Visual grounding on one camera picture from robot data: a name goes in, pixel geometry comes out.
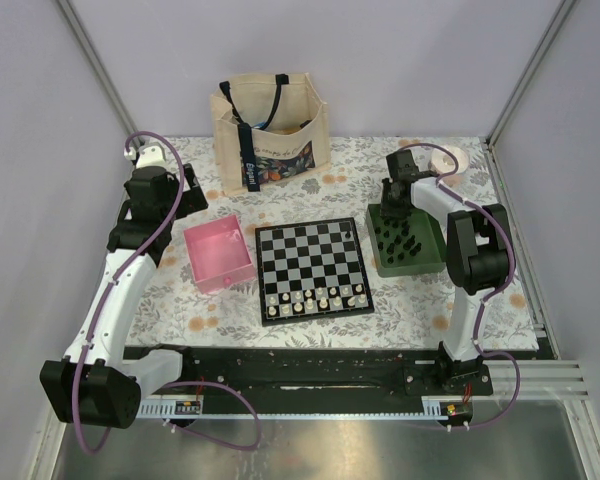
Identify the pink plastic box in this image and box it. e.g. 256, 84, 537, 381
184, 215, 256, 294

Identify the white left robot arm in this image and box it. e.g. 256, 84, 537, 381
40, 141, 208, 429

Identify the beige canvas tote bag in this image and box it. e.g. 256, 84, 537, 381
210, 73, 331, 195

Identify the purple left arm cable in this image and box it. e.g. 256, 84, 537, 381
72, 130, 261, 455

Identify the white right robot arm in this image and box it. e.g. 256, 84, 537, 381
381, 142, 516, 396

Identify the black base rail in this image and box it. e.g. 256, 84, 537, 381
122, 344, 496, 416

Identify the black white chessboard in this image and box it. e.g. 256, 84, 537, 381
255, 217, 374, 327

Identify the green plastic tray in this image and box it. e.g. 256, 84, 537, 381
366, 204, 446, 278

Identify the floral patterned tablecloth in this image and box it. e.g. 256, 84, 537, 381
127, 137, 537, 354

